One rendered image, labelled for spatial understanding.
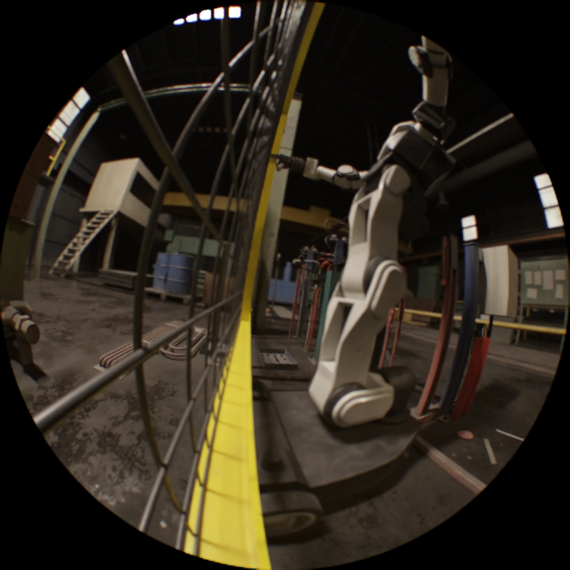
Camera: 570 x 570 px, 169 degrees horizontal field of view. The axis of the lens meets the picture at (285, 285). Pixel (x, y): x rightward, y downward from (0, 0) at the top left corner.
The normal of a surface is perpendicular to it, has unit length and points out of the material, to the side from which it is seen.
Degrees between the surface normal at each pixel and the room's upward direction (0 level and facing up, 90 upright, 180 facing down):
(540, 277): 90
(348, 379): 90
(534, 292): 90
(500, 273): 90
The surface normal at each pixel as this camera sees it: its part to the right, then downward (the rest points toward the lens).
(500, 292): -0.98, -0.14
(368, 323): -0.02, 0.35
